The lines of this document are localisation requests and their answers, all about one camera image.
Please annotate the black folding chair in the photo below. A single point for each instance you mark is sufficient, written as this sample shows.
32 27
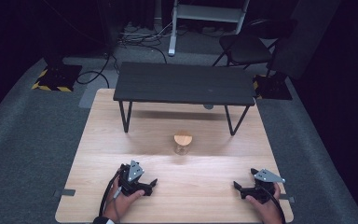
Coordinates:
248 49

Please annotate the person's left hand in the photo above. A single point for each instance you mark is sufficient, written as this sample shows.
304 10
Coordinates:
121 203

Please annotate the white metal stand frame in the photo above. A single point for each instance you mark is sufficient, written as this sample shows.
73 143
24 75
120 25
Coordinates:
208 12

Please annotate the small grey round disc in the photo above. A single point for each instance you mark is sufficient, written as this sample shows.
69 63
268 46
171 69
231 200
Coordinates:
208 106

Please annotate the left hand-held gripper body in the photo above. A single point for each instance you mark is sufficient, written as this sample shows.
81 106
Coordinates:
134 172

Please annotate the grey tape strip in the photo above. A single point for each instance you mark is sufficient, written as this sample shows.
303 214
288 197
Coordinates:
65 193
289 198

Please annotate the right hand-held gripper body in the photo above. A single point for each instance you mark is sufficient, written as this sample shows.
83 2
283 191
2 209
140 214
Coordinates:
265 178

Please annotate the person's right hand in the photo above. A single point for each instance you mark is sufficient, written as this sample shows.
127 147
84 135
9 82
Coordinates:
270 211

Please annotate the black yellow striped base plate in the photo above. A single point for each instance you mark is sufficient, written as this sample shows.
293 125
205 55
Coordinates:
59 77
273 88

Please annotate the black shelf with metal legs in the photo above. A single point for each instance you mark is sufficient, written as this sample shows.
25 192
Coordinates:
183 82

